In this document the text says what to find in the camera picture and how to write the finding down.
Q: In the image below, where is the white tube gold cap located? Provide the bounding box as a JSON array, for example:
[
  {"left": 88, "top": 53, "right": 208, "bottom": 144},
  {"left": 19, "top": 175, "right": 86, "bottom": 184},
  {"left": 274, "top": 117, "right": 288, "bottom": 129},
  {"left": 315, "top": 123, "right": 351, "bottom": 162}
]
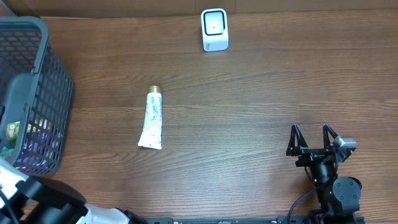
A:
[{"left": 137, "top": 86, "right": 163, "bottom": 150}]

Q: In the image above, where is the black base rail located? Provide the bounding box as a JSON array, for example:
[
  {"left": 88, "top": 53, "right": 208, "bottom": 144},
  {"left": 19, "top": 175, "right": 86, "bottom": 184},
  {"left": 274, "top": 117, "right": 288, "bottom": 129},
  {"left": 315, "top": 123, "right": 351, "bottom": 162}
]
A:
[{"left": 146, "top": 216, "right": 366, "bottom": 224}]

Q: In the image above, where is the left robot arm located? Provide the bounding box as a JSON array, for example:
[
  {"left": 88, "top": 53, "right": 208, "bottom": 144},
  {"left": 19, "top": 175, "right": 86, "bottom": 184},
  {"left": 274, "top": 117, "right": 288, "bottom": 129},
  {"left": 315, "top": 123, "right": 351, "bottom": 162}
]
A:
[{"left": 1, "top": 159, "right": 147, "bottom": 224}]

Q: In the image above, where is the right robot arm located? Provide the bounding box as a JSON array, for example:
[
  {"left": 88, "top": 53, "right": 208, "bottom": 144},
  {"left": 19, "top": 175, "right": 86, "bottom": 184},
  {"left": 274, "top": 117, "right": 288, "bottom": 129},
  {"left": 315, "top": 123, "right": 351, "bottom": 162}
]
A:
[{"left": 282, "top": 124, "right": 364, "bottom": 223}]

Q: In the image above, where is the white barcode scanner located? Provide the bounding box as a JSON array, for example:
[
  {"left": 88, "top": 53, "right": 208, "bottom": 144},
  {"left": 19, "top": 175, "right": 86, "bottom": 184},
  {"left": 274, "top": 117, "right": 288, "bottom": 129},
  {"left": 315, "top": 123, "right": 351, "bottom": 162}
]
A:
[{"left": 201, "top": 8, "right": 229, "bottom": 52}]

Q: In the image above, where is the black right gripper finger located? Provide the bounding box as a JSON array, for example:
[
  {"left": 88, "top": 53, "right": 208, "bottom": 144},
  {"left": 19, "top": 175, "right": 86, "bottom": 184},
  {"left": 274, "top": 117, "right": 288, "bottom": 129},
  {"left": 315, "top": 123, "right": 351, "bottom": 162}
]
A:
[
  {"left": 323, "top": 124, "right": 338, "bottom": 149},
  {"left": 286, "top": 124, "right": 308, "bottom": 156}
]

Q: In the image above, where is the dark grey plastic basket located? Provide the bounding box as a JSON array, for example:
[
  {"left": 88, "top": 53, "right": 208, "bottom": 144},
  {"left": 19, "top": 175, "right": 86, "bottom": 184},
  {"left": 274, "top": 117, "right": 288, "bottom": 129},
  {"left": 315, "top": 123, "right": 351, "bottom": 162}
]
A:
[{"left": 1, "top": 16, "right": 75, "bottom": 175}]

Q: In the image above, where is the teal wet wipes pack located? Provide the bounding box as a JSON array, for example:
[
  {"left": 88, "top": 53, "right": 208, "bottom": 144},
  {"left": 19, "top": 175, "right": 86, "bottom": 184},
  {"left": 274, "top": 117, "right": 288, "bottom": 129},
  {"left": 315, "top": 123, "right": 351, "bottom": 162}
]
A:
[{"left": 0, "top": 147, "right": 14, "bottom": 161}]

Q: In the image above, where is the purple sanitary pad pack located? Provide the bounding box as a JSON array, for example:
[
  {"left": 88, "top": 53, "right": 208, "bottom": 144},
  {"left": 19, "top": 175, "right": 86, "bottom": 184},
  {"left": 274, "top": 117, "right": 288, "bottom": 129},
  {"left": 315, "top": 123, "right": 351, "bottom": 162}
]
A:
[{"left": 17, "top": 129, "right": 63, "bottom": 169}]

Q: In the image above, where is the green gold snack pouch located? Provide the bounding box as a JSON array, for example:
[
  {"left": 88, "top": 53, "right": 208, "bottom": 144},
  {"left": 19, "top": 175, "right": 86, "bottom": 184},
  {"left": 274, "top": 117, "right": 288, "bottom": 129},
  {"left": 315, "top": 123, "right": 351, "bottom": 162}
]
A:
[{"left": 6, "top": 119, "right": 52, "bottom": 141}]

